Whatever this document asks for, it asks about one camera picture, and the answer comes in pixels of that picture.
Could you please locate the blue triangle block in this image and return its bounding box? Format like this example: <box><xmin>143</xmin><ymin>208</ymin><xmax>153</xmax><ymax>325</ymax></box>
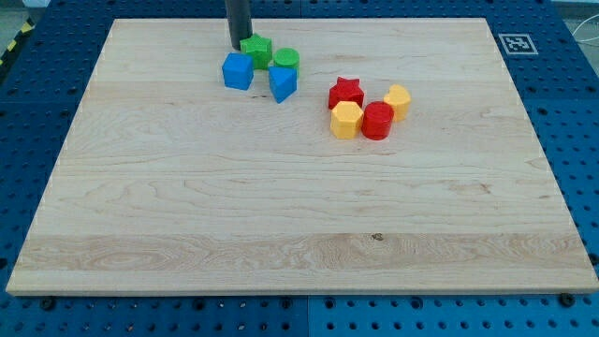
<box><xmin>268</xmin><ymin>66</ymin><xmax>298</xmax><ymax>103</ymax></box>

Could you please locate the yellow hexagon block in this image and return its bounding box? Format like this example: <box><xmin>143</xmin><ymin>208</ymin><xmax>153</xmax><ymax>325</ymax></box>
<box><xmin>330</xmin><ymin>101</ymin><xmax>363</xmax><ymax>139</ymax></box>

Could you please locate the red cylinder block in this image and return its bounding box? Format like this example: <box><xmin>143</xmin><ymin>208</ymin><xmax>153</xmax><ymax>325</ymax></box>
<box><xmin>361</xmin><ymin>101</ymin><xmax>394</xmax><ymax>140</ymax></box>

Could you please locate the red star block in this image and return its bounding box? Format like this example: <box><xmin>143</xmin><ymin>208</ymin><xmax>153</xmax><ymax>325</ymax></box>
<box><xmin>328</xmin><ymin>77</ymin><xmax>365</xmax><ymax>110</ymax></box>

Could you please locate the green cylinder block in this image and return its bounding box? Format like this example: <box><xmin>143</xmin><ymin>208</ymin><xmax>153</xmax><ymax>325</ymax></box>
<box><xmin>273</xmin><ymin>48</ymin><xmax>300</xmax><ymax>75</ymax></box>

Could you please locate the blue cube block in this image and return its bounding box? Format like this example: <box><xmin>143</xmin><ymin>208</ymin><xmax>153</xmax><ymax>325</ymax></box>
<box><xmin>221</xmin><ymin>52</ymin><xmax>254</xmax><ymax>90</ymax></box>

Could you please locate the yellow heart block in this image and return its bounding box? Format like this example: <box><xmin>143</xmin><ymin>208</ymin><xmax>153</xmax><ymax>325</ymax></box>
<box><xmin>383</xmin><ymin>84</ymin><xmax>412</xmax><ymax>122</ymax></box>

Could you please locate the green star block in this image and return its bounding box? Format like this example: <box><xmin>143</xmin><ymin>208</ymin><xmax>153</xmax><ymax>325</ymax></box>
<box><xmin>240</xmin><ymin>34</ymin><xmax>272</xmax><ymax>70</ymax></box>

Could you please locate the light wooden board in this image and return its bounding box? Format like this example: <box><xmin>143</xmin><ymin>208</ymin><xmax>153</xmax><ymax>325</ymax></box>
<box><xmin>7</xmin><ymin>18</ymin><xmax>598</xmax><ymax>296</ymax></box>

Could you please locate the white fiducial marker tag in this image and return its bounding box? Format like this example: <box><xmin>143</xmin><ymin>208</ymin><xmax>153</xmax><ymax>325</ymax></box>
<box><xmin>498</xmin><ymin>34</ymin><xmax>538</xmax><ymax>55</ymax></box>

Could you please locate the yellow black hazard tape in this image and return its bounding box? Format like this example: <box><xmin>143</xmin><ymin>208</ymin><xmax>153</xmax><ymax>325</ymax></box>
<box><xmin>1</xmin><ymin>18</ymin><xmax>36</xmax><ymax>68</ymax></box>

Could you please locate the white cable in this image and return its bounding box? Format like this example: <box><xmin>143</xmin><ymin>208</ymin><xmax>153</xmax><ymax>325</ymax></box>
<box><xmin>570</xmin><ymin>12</ymin><xmax>599</xmax><ymax>47</ymax></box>

